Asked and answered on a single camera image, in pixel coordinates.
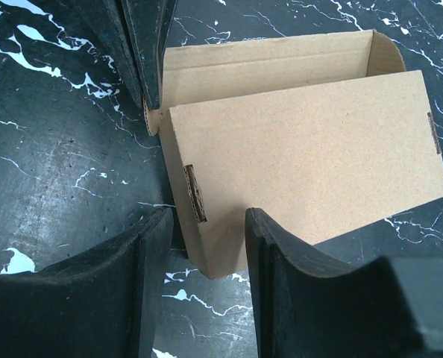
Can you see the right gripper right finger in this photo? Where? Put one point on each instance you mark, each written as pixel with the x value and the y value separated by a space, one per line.
pixel 309 304

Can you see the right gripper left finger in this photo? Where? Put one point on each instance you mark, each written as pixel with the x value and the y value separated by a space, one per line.
pixel 102 302

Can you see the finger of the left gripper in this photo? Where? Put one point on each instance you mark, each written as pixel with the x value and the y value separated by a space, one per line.
pixel 148 23
pixel 107 20

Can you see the cardboard box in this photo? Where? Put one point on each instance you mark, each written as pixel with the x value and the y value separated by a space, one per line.
pixel 325 132

